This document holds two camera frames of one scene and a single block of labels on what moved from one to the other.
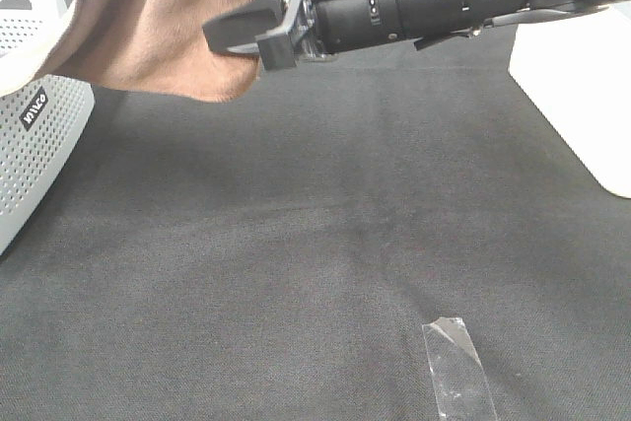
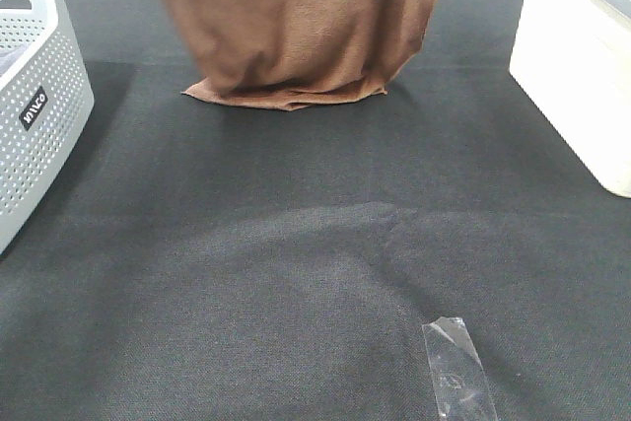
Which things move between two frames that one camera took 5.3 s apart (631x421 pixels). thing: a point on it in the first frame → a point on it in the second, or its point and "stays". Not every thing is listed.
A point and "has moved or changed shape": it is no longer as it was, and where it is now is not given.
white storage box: (576, 70) stays
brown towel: (137, 20) has moved or changed shape
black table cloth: (273, 255) stays
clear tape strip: (462, 387) stays
